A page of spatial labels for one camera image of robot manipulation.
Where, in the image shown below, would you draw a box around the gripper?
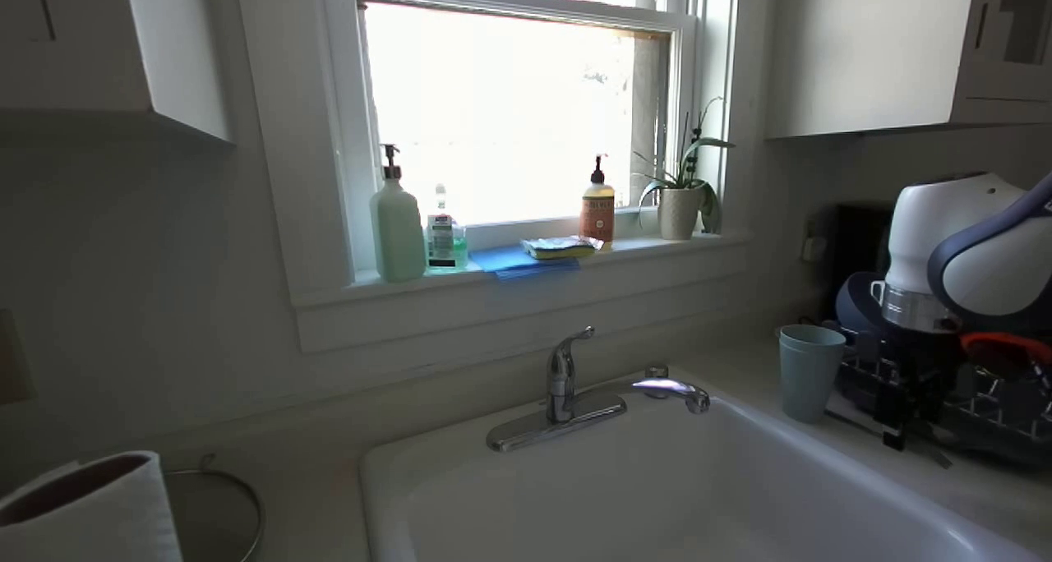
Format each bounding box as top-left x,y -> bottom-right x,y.
876,327 -> 967,453

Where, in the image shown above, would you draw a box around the light green cup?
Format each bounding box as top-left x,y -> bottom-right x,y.
778,324 -> 847,425

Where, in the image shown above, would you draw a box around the black dish rack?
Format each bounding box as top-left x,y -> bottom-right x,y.
830,325 -> 1052,469

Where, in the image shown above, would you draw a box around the orange item in rack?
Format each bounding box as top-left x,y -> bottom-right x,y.
959,331 -> 1052,375

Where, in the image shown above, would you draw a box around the black appliance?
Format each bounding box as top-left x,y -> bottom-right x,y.
824,204 -> 897,320

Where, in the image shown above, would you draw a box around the white sink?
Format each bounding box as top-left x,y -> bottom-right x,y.
359,371 -> 1046,562

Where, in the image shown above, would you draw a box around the potted plant in white pot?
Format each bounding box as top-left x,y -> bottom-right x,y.
633,96 -> 736,242

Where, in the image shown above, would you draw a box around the chrome tap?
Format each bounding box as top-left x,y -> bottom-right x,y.
485,326 -> 712,454

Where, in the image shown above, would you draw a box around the chrome tap lever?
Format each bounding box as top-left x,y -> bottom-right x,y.
546,326 -> 597,425

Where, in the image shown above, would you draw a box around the orange soap pump bottle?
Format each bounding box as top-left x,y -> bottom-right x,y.
579,154 -> 616,249

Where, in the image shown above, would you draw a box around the yellow sponge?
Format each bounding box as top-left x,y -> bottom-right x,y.
521,235 -> 605,260

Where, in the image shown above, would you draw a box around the blue cloth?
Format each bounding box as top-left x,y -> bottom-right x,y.
468,245 -> 581,281

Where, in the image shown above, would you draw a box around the small green liquid bottle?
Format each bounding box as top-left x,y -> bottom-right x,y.
425,184 -> 469,272

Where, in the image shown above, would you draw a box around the window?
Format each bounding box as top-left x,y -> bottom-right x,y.
321,0 -> 741,279

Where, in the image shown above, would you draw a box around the pale green pump bottle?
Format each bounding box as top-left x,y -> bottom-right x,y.
369,143 -> 427,283

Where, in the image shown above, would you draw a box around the round metal strainer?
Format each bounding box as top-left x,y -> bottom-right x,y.
163,454 -> 265,562

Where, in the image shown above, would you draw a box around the paper towel roll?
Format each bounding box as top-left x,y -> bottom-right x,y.
0,451 -> 183,562

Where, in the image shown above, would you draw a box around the wall socket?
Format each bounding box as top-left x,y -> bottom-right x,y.
801,215 -> 829,265

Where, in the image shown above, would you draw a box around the white wall cabinet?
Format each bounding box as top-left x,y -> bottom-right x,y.
764,0 -> 1052,141
0,0 -> 235,145

